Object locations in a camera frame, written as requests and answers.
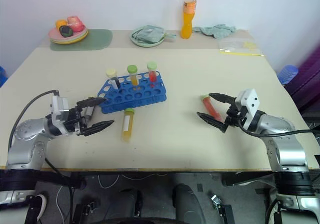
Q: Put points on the purple ribbed fabric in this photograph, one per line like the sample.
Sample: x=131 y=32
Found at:
x=308 y=76

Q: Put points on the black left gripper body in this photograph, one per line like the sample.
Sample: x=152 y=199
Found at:
x=75 y=119

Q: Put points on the yellow plate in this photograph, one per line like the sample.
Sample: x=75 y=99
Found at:
x=75 y=40

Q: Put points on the clear plastic bag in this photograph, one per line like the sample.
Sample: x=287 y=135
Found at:
x=235 y=44

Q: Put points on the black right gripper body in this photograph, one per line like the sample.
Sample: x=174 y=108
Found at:
x=233 y=116

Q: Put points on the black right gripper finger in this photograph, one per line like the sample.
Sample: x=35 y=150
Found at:
x=223 y=98
x=212 y=120

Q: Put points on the green-capped orange-red tube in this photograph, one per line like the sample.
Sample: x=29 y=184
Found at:
x=211 y=108

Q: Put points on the light green plate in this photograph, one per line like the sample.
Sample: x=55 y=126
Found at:
x=147 y=44

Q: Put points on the pink toy peach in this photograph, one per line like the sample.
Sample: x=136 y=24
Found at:
x=75 y=24

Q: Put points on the green-capped red liquid tube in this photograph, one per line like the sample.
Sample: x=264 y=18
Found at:
x=152 y=73

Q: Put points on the cream-capped black liquid tube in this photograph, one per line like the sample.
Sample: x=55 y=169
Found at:
x=113 y=80

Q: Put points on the pink plate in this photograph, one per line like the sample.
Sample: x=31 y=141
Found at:
x=56 y=35

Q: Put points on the dark rounded shape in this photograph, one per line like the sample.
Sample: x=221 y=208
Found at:
x=187 y=204

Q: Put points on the labelled yellow liquid tube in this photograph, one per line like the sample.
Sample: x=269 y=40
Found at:
x=127 y=125

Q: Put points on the orange soda bottle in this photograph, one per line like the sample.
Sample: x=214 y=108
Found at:
x=187 y=22

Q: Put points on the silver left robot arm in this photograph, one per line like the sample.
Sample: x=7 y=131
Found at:
x=26 y=134

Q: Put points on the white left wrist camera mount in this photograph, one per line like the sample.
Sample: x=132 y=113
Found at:
x=58 y=108

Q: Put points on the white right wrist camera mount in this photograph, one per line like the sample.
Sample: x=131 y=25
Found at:
x=248 y=104

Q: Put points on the folded green cloth pouch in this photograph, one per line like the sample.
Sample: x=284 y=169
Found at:
x=148 y=34

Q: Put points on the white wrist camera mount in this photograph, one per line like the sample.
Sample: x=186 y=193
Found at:
x=58 y=108
x=248 y=104

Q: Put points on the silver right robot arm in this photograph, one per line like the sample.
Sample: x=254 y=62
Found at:
x=287 y=154

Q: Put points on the teal crumpled cloth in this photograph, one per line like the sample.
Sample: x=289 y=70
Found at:
x=217 y=32

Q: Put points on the green-capped yellow liquid tube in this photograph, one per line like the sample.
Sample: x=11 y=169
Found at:
x=133 y=75

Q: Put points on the dark green toy fruit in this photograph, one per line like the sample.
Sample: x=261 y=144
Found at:
x=66 y=31

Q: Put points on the yellow thin strip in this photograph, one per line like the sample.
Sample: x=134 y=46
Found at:
x=240 y=53

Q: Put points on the green placemat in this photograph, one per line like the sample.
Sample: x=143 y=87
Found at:
x=97 y=40

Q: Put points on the blue ribbed cylinder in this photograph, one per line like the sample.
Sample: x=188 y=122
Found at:
x=288 y=74

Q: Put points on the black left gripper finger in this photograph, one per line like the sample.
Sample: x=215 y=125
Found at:
x=98 y=126
x=92 y=102

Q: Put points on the orange toy fruit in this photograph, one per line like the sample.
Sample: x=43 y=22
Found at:
x=60 y=24

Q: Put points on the blue object at edge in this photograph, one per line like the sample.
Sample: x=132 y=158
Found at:
x=2 y=76

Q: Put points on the blue test tube rack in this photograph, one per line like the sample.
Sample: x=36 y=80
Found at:
x=140 y=96

